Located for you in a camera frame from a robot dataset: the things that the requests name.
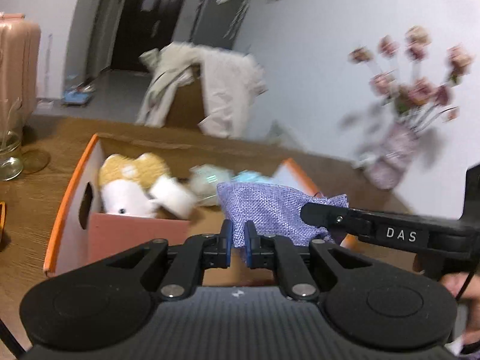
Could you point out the pink suitcase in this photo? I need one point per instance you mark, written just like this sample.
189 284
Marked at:
18 63

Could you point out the blue flat object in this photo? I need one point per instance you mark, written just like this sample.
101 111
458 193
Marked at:
77 96

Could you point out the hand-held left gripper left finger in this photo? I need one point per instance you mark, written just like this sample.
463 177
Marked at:
227 243

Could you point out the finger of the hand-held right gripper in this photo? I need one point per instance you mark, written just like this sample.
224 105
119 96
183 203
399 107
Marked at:
326 215

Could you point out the purple mesh pouch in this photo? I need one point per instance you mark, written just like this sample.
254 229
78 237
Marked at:
262 206

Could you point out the dried rose bouquet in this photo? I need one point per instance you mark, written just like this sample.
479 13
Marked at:
420 93

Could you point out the yellow plush toy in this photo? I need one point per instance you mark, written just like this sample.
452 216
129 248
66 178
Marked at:
150 167

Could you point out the beige coat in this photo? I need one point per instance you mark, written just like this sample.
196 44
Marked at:
225 90

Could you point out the clear glass vase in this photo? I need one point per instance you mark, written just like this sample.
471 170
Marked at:
9 157

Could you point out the brown cardboard box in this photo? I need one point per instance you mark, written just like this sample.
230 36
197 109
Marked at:
185 105

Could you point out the orange cardboard box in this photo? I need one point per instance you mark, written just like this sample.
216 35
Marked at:
69 225

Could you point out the pink textured vase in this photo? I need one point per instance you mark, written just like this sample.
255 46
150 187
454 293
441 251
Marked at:
393 153

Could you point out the white umbrella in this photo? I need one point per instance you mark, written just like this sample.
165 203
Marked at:
240 11

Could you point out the dark entrance door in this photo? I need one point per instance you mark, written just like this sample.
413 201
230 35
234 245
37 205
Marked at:
150 41

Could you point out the person's right hand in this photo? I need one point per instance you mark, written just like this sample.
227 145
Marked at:
474 288

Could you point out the pearly white pouch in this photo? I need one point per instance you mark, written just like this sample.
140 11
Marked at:
206 182

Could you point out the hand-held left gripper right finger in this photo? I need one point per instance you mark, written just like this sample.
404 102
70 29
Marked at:
250 245

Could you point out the paper sheet on door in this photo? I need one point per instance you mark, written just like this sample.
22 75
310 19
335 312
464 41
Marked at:
148 2

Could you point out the blue mushroom plush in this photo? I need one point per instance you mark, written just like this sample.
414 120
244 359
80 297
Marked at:
172 195

